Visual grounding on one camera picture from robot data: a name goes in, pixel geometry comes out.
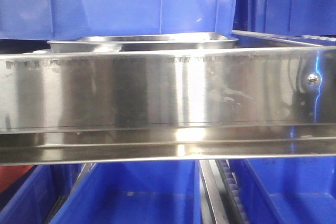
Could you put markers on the lower centre blue plastic bin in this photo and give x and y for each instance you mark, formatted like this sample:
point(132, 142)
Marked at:
point(135, 192)

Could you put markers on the roller track rail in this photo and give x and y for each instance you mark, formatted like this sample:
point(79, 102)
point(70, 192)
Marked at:
point(219, 193)

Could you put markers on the lower right blue plastic bin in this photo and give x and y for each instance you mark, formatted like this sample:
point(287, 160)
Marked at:
point(286, 190)

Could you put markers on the upper right blue plastic bin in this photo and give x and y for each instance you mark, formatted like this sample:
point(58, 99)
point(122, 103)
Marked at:
point(286, 17)

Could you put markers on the upper centre blue plastic bin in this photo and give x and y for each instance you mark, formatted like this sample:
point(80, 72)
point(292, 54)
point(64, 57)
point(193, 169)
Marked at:
point(72, 19)

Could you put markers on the blue plastic bin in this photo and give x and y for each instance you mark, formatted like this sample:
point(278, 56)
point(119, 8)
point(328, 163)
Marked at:
point(286, 190)
point(36, 195)
point(286, 17)
point(72, 19)
point(135, 192)

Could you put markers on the red object at left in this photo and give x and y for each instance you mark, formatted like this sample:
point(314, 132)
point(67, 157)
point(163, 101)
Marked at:
point(10, 174)

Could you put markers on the lower left blue plastic bin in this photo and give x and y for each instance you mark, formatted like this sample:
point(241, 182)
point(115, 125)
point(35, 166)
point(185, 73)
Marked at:
point(36, 195)

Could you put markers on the left metal guide rail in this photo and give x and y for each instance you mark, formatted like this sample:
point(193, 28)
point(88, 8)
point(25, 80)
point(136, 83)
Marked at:
point(76, 182)

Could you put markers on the silver metal tray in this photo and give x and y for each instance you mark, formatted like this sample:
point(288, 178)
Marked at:
point(177, 41)

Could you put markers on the stainless steel shelf front rail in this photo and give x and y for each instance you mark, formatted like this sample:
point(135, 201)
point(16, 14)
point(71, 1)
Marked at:
point(157, 105)

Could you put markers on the silver round-head screw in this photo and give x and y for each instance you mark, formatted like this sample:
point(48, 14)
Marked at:
point(313, 79)

